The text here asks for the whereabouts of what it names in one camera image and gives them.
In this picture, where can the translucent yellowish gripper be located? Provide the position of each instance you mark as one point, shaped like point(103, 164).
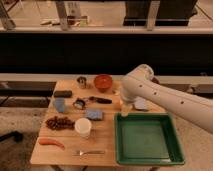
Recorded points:
point(125, 109)

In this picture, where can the red yellow apple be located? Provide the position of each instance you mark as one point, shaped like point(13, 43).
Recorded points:
point(120, 104)

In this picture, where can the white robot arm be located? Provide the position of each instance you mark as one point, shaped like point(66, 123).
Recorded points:
point(195, 109)

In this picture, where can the red orange bowl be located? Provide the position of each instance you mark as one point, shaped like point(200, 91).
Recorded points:
point(103, 82)

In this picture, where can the purple bowl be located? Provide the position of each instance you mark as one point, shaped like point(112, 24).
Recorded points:
point(155, 80)

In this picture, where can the yellow banana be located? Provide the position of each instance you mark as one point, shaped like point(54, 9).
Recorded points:
point(116, 92)

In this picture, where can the green plastic tray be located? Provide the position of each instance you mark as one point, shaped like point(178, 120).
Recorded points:
point(147, 140)

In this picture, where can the blue sponge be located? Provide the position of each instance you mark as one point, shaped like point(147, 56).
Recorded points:
point(94, 115)

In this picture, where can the white paper cup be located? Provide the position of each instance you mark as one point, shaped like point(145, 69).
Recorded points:
point(83, 127)

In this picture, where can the small dark round tin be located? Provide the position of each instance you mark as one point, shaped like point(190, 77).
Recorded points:
point(79, 104)

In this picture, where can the wooden table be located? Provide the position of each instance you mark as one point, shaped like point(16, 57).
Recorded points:
point(102, 135)

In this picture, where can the small metal cup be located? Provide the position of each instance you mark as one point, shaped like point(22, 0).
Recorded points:
point(82, 82)

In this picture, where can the silver fork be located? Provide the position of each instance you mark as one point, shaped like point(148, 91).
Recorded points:
point(81, 152)

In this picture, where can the bunch of dark grapes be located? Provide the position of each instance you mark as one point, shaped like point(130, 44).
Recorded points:
point(59, 123)

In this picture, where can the black rectangular block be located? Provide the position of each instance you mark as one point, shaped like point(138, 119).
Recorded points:
point(64, 94)

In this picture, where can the black handled tool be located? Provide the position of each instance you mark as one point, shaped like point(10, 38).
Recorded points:
point(100, 100)

